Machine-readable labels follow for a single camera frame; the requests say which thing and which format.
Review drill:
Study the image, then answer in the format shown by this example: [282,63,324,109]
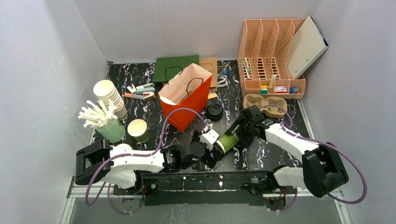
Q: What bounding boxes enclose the white board panel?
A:
[286,15,329,79]

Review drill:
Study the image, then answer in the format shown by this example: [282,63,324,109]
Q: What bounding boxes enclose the metal base rail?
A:
[64,171,351,224]

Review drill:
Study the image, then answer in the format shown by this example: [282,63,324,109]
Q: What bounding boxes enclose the stack of pulp cup carriers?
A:
[242,94,288,119]

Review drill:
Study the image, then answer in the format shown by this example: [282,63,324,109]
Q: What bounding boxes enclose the single green paper cup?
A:
[216,134,238,154]

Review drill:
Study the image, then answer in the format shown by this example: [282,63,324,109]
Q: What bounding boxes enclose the green paper bag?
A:
[152,55,199,83]

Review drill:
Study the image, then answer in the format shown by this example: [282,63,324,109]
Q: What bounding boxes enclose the tall stack paper cups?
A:
[93,80,127,120]

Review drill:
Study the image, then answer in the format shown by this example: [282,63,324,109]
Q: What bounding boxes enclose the pink desk file organizer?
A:
[237,19,306,99]

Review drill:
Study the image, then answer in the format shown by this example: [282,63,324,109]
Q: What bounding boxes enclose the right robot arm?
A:
[225,105,349,197]

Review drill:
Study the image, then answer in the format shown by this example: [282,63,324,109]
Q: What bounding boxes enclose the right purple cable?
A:
[260,104,368,212]

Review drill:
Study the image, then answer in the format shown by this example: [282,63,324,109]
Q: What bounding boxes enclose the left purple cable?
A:
[85,107,208,216]

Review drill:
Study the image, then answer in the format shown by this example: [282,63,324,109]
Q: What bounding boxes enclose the green cup of straws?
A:
[78,100,127,143]

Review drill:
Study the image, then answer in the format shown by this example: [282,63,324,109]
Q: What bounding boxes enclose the orange paper bag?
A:
[158,63,212,132]

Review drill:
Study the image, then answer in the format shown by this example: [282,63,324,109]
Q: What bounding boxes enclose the white cup lids stack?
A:
[116,143,132,150]

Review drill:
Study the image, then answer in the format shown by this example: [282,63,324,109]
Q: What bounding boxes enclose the black cup lids stack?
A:
[205,104,224,121]

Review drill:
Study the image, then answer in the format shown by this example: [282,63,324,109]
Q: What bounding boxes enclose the red small box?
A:
[274,86,288,94]

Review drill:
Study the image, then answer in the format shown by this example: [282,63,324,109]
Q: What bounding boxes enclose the brown kraft paper bag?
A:
[199,57,218,91]

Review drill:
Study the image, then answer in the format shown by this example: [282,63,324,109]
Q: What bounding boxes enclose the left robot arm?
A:
[75,129,230,189]

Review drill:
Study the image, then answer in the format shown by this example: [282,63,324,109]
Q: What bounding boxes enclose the purple cable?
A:
[85,107,208,216]
[260,104,368,212]

